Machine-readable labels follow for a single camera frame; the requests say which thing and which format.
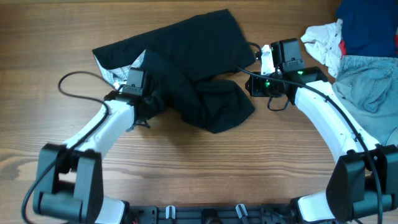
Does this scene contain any black shorts garment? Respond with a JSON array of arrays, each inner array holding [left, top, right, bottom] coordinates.
[[93, 9, 255, 133]]

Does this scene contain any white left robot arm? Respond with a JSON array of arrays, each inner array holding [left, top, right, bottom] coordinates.
[[21, 68, 149, 223]]

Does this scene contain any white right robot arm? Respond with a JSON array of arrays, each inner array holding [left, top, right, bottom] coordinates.
[[245, 39, 397, 223]]

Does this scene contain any white printed cloth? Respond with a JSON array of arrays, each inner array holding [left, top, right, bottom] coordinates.
[[300, 19, 343, 78]]

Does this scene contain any light blue denim garment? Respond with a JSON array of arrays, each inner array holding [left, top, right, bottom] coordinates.
[[332, 55, 397, 146]]

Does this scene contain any navy blue garment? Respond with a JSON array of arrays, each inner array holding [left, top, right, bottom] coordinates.
[[336, 0, 397, 58]]

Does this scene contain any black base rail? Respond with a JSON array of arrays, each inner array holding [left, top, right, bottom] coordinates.
[[124, 203, 296, 224]]

